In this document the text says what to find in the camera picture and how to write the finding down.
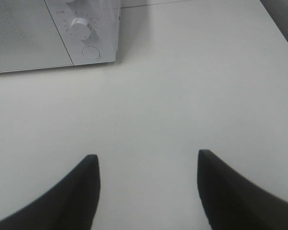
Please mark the round white door button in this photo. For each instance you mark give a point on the round white door button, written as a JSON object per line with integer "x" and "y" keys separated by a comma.
{"x": 91, "y": 52}

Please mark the white microwave door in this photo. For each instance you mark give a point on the white microwave door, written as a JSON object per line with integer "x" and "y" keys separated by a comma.
{"x": 29, "y": 38}

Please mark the white timer knob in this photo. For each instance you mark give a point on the white timer knob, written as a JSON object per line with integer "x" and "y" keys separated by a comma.
{"x": 80, "y": 28}

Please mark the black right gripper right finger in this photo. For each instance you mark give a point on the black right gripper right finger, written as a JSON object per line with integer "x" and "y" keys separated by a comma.
{"x": 232, "y": 202}

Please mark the white microwave oven body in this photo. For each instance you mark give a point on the white microwave oven body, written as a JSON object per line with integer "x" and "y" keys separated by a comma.
{"x": 104, "y": 17}

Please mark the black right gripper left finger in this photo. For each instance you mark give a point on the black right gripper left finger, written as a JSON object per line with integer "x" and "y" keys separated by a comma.
{"x": 69, "y": 205}

